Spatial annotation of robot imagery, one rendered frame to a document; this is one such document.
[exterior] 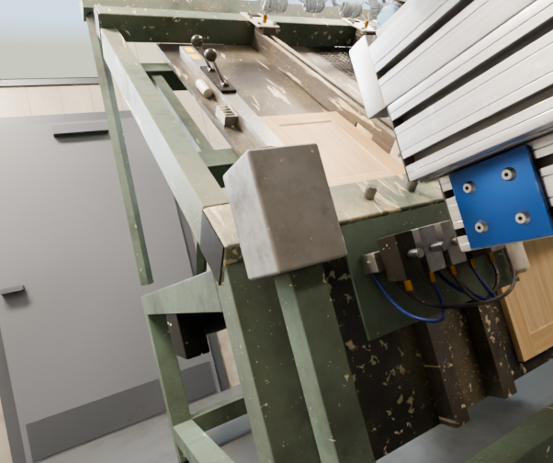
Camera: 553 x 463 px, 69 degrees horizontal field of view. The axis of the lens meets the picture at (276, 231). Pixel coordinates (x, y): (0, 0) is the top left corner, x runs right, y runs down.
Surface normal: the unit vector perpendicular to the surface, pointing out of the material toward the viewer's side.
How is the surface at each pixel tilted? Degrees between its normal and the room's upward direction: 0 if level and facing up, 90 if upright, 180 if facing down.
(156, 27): 141
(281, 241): 90
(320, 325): 90
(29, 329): 90
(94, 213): 90
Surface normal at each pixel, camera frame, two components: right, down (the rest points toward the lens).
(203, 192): 0.17, -0.75
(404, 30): -0.88, 0.19
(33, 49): 0.40, -0.18
